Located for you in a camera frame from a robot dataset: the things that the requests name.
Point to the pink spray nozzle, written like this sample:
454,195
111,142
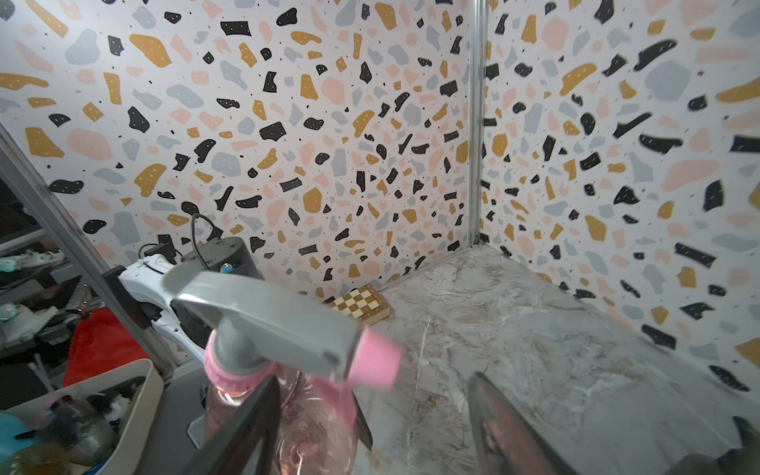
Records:
255,322

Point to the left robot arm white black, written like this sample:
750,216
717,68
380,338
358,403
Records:
147,288

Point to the teal bottle in bin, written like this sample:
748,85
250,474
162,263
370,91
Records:
13,436

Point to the amber bottle in bin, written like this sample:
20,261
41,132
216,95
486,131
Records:
40,459

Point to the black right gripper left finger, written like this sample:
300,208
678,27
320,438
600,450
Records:
247,443

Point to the wooden chessboard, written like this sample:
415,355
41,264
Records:
363,304

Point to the white storage bin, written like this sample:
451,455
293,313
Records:
127,397

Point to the red cloth item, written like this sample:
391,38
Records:
100,343

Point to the aluminium corner post left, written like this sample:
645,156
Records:
477,63

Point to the clear bottle in bin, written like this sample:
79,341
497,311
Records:
76,426

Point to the pink spray bottle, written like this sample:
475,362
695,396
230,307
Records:
321,425

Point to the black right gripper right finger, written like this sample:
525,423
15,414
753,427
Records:
504,442

